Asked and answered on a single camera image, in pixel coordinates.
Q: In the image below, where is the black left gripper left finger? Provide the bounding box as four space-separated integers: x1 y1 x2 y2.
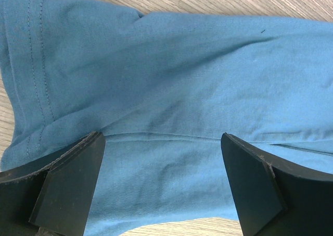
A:
1 132 106 235

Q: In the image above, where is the dark blue t-shirt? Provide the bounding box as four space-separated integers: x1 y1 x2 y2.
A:
1 0 332 235

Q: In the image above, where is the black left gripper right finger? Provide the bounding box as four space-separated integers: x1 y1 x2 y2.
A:
221 133 332 236

